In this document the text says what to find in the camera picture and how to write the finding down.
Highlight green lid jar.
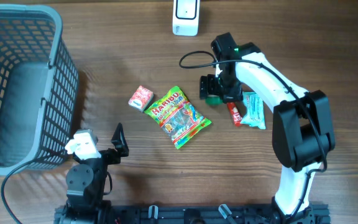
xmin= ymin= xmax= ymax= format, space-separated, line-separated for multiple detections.
xmin=205 ymin=95 xmax=223 ymax=105

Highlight red Nescafe coffee stick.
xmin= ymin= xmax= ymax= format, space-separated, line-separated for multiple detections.
xmin=226 ymin=102 xmax=242 ymax=127

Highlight mint Zappy wipes pack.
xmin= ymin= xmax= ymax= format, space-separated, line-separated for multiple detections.
xmin=241 ymin=92 xmax=266 ymax=129

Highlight green Haribo gummy bag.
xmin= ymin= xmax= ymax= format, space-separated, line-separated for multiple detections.
xmin=144 ymin=86 xmax=212 ymax=149

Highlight small red white box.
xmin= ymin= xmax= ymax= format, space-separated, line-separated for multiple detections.
xmin=128 ymin=85 xmax=154 ymax=112

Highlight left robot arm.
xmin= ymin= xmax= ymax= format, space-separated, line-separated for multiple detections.
xmin=53 ymin=123 xmax=129 ymax=224

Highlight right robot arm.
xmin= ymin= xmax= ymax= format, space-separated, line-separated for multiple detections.
xmin=200 ymin=32 xmax=335 ymax=223

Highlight white barcode scanner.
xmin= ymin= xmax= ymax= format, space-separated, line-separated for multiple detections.
xmin=172 ymin=0 xmax=200 ymax=36

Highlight grey plastic mesh basket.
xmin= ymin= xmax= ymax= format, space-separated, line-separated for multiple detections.
xmin=0 ymin=4 xmax=79 ymax=176

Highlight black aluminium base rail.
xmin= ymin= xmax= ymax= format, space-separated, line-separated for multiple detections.
xmin=53 ymin=203 xmax=331 ymax=224

